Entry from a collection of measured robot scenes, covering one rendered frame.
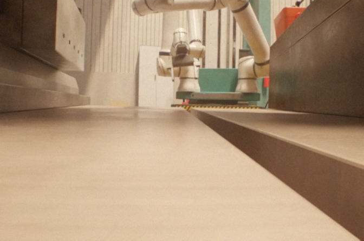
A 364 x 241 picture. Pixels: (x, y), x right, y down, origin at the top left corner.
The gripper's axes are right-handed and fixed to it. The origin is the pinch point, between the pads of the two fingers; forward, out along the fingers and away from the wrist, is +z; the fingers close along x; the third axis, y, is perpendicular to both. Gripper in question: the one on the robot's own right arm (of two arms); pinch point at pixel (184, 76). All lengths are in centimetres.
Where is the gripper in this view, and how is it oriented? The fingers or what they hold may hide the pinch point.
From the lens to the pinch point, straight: 136.9
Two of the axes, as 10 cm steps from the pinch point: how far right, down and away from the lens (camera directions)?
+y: 0.3, 3.6, 9.3
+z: 0.9, 9.3, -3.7
